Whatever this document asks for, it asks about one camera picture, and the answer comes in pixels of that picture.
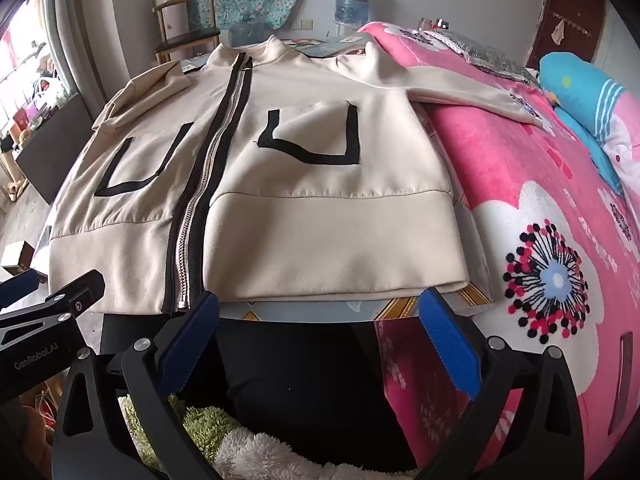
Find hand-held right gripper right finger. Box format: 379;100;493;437
415;286;587;480

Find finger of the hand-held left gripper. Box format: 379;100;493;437
0;269;45;311
42;269;107;320

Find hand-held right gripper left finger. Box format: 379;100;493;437
50;290;222;480

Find cream zip jacket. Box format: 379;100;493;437
47;35;547;317

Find small brown box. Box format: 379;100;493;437
0;241;37;271

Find fruit print tablecloth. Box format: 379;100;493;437
180;34;497;324

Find person's black pants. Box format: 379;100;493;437
100;310;417;472

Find fluffy green white garment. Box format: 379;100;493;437
117;394;417;480

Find dark cabinet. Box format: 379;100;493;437
15;92;96;206

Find pink floral blanket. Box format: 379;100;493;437
360;21;640;480

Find grey curtain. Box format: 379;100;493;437
47;0;131;111

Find wooden chair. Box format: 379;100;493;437
152;0;222;66

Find silver sequin cushion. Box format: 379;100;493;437
435;30;541;83

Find blue pillow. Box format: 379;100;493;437
539;51;640;196

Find white box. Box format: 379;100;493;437
155;0;188;36

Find empty water jug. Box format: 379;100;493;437
230;12;273;46

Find blue water dispenser bottle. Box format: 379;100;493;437
334;0;373;26

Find brown door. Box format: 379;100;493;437
525;0;608;70

